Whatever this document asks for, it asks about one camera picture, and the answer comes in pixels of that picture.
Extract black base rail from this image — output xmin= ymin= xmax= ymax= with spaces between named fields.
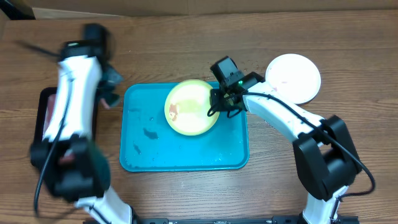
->
xmin=83 ymin=214 xmax=360 ymax=224

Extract brown cardboard backdrop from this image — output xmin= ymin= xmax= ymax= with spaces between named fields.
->
xmin=27 ymin=0 xmax=397 ymax=16

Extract yellow green round plate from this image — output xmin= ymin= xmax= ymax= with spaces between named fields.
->
xmin=164 ymin=79 xmax=220 ymax=136

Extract green and pink sponge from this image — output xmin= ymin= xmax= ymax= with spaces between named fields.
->
xmin=99 ymin=93 xmax=120 ymax=110

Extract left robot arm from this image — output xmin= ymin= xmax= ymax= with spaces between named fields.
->
xmin=30 ymin=23 xmax=140 ymax=224

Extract teal plastic serving tray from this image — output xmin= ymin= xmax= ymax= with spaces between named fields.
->
xmin=119 ymin=83 xmax=249 ymax=172

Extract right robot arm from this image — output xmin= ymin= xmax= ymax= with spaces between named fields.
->
xmin=207 ymin=56 xmax=376 ymax=223

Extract white round plate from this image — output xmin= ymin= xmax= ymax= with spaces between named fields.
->
xmin=265 ymin=54 xmax=322 ymax=105

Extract black tray with red liquid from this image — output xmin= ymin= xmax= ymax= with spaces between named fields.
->
xmin=32 ymin=86 xmax=99 ymax=150

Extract dark object top left corner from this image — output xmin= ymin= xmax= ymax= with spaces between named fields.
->
xmin=1 ymin=0 xmax=35 ymax=20

